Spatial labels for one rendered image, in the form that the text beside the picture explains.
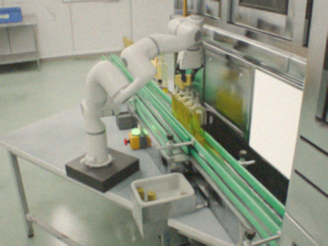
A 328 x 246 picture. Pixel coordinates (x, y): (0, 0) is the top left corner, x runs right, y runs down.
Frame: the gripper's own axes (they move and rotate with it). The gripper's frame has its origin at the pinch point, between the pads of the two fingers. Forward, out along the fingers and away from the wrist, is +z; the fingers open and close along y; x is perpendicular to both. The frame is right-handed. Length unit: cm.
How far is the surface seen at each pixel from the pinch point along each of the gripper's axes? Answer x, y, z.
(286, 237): 101, 22, -27
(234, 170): 46.0, -3.7, 14.6
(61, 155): -16, 59, 50
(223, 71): 8.9, -12.5, -6.9
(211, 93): 1.1, -12.5, 9.4
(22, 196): -36, 88, 98
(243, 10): 8.7, -16.6, -34.6
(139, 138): -10.7, 18.0, 41.5
